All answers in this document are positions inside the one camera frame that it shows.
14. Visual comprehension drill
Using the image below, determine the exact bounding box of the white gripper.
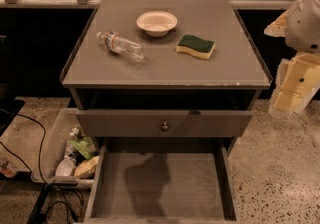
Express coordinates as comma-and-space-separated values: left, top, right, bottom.
264, 0, 320, 115

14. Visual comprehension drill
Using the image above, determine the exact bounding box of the yellow green sponge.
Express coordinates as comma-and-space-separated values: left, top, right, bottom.
176, 35, 215, 60

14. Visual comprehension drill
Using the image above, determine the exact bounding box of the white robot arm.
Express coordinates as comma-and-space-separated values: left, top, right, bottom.
264, 0, 320, 118

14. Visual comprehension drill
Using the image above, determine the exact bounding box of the grey drawer cabinet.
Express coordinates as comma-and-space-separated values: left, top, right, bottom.
59, 0, 274, 224

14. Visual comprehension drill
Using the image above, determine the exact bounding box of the round brass drawer knob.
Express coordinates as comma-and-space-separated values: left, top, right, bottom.
161, 122, 169, 132

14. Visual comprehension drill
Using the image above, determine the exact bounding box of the open grey bottom drawer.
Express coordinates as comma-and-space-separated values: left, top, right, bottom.
84, 145, 241, 224

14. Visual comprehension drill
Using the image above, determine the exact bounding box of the closed grey middle drawer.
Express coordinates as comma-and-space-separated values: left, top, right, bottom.
76, 110, 252, 138

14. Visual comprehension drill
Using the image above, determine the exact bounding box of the yellow sponge in bin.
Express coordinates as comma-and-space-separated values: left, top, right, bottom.
74, 156, 99, 179

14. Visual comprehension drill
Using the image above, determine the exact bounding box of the clear plastic water bottle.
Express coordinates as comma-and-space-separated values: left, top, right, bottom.
96, 31, 144, 63

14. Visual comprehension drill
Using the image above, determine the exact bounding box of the green snack bag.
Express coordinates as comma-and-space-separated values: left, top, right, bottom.
70, 136, 96, 160

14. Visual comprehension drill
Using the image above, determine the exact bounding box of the clear plastic storage bin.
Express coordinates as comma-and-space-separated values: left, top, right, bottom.
31, 108, 94, 189

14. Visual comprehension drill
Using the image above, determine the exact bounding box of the small white bowl in bin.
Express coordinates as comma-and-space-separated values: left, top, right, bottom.
55, 159, 75, 177

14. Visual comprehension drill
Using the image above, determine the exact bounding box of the small can on floor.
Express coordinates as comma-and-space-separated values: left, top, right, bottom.
0, 157, 18, 178

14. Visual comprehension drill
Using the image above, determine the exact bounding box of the black cable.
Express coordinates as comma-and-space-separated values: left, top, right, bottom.
0, 107, 84, 224

